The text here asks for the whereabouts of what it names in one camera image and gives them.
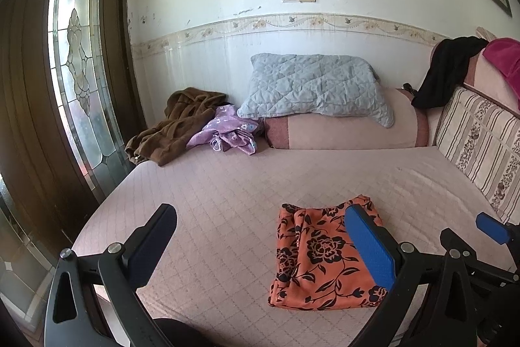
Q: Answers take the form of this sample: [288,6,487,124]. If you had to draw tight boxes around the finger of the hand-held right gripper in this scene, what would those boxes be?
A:
[475,212,520,250]
[440,228,520,285]

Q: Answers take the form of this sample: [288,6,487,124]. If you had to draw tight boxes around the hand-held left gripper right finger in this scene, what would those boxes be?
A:
[344,204,478,347]

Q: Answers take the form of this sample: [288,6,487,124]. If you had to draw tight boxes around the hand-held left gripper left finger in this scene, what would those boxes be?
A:
[44,203,178,347]

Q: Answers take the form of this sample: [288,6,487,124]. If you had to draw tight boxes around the orange black floral dress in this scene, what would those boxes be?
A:
[268,196,393,310]

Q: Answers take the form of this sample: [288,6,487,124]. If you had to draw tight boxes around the striped floral cushion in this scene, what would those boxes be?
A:
[435,86,520,225]

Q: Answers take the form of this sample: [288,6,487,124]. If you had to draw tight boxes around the pink bolster pillow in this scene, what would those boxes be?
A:
[264,87,430,150]

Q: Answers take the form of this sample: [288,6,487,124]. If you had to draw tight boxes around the brown fleece robe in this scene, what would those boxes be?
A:
[125,87,228,167]

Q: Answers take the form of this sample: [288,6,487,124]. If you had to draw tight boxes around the leaded glass side panel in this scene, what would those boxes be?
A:
[0,184,58,325]

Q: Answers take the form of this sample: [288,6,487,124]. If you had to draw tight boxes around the purple floral garment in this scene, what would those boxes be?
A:
[186,104,261,156]

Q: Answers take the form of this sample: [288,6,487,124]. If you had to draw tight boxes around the black garment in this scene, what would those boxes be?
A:
[411,38,490,110]

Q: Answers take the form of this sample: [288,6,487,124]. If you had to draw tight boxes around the blue quilted pillow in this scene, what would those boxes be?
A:
[237,53,396,128]

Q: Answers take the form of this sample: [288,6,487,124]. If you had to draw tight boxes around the magenta cloth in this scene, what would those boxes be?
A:
[483,39,520,100]

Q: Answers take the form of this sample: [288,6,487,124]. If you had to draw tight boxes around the dark wooden door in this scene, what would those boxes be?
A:
[0,0,149,250]

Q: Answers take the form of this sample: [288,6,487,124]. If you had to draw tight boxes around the arched stained glass panel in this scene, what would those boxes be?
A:
[48,0,133,203]

